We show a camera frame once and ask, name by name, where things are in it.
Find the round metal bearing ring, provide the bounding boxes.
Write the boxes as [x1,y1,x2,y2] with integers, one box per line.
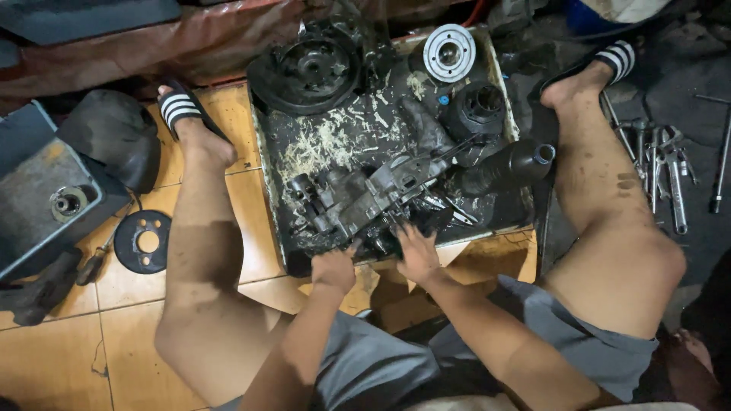
[49,186,89,223]

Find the black rubber boot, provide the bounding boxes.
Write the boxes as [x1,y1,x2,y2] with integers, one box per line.
[451,140,556,198]

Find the black greasy metal part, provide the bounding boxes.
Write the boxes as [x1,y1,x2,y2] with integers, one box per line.
[359,220,453,259]

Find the black cylindrical metal part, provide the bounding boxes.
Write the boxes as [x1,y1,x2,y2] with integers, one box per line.
[441,81,508,143]

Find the grey shorts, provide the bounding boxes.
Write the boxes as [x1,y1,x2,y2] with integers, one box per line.
[211,274,660,411]

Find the person's left hand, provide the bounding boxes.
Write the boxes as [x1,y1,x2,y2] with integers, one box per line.
[311,240,363,298]

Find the person's right hand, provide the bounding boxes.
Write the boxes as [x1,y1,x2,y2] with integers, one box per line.
[391,223,442,285]

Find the red brown tarp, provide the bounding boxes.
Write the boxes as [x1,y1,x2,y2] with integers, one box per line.
[0,0,486,115]

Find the dark grey panel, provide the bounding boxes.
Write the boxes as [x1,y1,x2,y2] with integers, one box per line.
[0,0,182,48]

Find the silver pliers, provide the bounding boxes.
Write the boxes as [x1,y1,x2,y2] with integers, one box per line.
[657,126,700,187]

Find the silver socket extension bar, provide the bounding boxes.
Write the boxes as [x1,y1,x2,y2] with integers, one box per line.
[648,127,663,217]

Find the black greasy glove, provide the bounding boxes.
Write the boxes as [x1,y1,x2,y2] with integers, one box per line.
[400,94,458,158]

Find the black white striped sandal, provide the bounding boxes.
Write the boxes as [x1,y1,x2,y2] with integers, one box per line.
[539,39,637,96]
[157,78,234,147]

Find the black rubber piece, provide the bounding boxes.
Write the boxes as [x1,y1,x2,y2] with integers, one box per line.
[0,247,84,327]

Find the silver clutch plate disc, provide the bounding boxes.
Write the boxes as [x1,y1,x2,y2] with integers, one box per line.
[423,23,477,84]

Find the silver T-handle wrench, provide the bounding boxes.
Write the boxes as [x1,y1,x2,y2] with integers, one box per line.
[694,94,731,215]

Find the long silver rod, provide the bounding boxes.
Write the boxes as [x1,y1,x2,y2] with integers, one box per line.
[600,91,647,179]

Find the grey metal box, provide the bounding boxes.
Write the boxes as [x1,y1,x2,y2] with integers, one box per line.
[0,100,132,282]

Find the grey metal compressor housing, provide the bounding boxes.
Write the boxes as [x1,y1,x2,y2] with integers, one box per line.
[288,153,455,237]

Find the blue container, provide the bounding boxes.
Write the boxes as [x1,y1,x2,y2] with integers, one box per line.
[565,0,623,35]

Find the black handled screwdriver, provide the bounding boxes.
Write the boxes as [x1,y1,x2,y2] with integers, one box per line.
[75,200,136,287]

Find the black disc with holes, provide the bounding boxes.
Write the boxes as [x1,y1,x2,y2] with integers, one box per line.
[113,209,172,275]

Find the silver ratchet wrench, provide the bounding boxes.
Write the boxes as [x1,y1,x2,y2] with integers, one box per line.
[662,150,690,236]

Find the brown cardboard sheet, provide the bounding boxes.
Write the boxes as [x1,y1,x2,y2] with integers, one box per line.
[297,227,539,333]

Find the black greasy metal tray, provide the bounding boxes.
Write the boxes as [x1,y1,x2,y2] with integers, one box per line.
[248,24,536,278]

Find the black pulley wheel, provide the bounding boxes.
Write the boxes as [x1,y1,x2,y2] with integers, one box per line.
[247,23,365,117]

